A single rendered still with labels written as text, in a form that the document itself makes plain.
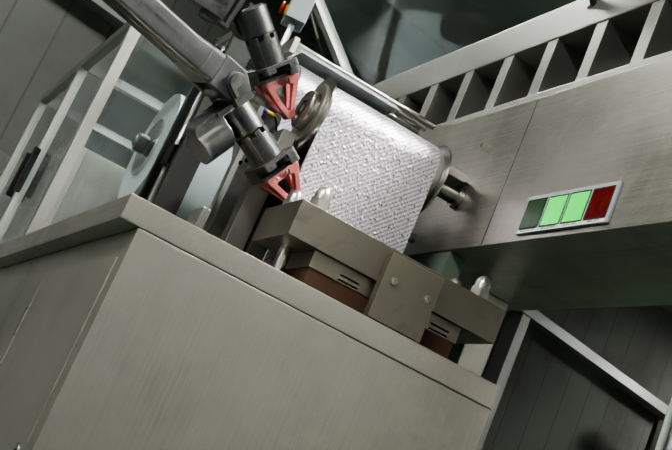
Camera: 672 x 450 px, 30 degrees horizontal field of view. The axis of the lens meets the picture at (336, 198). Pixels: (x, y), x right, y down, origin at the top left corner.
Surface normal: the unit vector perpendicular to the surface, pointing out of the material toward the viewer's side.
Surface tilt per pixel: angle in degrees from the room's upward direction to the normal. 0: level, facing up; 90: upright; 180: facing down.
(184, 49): 97
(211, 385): 90
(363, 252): 90
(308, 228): 90
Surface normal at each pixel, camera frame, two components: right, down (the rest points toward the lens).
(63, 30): 0.64, 0.04
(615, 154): -0.83, -0.46
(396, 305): 0.41, -0.10
